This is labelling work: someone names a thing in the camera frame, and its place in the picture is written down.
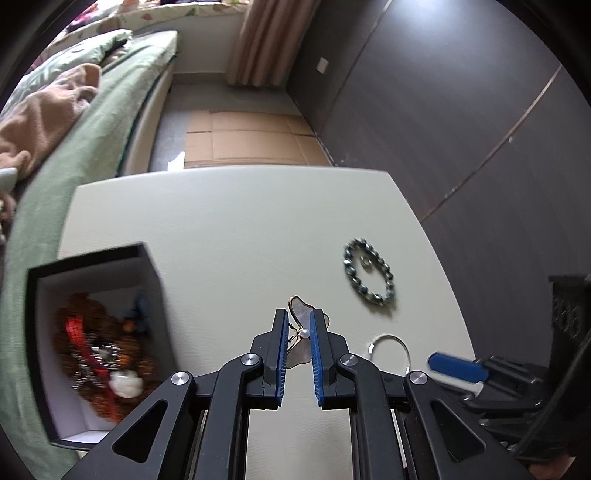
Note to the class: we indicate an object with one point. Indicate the thin silver hoop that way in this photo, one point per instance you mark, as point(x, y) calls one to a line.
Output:
point(372, 346)

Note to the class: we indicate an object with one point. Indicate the white wall socket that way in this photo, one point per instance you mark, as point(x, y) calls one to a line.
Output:
point(322, 65)

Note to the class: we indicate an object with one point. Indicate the pale floral quilt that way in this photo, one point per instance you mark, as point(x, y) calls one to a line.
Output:
point(69, 55)

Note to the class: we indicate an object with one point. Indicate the peach fleece blanket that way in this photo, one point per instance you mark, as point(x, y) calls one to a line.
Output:
point(46, 110)

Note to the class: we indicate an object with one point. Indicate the black square gift box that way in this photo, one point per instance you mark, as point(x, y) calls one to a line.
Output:
point(92, 257)

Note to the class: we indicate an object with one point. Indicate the dark grey wardrobe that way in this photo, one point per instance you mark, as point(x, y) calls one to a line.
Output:
point(438, 115)

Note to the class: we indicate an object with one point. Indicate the white paper scrap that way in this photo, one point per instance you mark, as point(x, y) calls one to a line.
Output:
point(176, 162)

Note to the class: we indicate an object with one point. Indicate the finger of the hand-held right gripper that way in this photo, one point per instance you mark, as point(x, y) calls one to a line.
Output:
point(457, 367)
point(489, 401)

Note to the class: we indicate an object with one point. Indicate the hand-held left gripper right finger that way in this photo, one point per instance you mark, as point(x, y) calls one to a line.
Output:
point(316, 355)

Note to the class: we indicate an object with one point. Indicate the floral window seat cushion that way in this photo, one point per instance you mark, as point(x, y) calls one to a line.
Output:
point(175, 11)

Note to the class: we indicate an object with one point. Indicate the white butterfly pendant gold rim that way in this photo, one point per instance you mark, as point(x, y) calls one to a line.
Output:
point(302, 307)

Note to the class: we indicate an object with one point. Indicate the white bed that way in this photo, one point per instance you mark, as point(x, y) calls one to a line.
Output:
point(147, 115)

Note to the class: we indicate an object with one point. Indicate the pink curtain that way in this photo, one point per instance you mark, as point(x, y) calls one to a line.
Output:
point(268, 41)

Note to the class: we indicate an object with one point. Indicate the cardboard floor sheets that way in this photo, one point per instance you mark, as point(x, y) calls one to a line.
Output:
point(249, 138)

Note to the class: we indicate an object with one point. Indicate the green bed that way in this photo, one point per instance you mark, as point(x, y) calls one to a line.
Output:
point(92, 129)

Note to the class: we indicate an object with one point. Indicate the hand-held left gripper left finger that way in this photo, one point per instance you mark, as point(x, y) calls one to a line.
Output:
point(279, 355)

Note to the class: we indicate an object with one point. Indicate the white carved charm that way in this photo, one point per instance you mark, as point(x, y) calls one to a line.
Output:
point(123, 383)

